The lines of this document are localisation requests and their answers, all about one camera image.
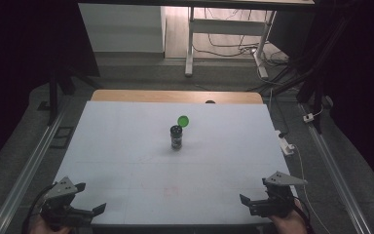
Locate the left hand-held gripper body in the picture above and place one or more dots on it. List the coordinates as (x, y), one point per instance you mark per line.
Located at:
(60, 201)

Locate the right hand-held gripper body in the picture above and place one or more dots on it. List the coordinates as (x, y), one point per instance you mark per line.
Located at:
(277, 196)

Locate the dark spice jar green lid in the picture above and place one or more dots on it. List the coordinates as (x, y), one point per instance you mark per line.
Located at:
(176, 138)

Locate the person's right hand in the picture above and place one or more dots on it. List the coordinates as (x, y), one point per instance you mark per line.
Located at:
(289, 222)

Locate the person's left hand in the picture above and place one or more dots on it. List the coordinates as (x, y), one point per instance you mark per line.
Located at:
(47, 228)

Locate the white power strip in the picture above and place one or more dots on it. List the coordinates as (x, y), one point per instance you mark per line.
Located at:
(284, 143)

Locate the white table cover sheet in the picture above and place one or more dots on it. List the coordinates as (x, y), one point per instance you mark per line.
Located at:
(126, 162)

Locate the small white plug box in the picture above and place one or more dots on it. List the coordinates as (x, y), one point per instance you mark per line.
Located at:
(308, 117)

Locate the black metal stand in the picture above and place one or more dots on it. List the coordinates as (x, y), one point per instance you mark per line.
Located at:
(54, 97)
(313, 94)

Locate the wooden table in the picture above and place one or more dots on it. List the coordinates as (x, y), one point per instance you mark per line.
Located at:
(162, 96)

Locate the white cabinet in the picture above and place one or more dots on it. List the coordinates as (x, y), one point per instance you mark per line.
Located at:
(121, 29)

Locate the aluminium floor rail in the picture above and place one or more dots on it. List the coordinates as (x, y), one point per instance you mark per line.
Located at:
(334, 177)
(26, 175)

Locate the black floor frame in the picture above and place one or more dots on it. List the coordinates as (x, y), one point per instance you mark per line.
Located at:
(62, 137)

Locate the white desk frame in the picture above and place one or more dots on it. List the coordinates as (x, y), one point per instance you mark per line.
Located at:
(227, 27)

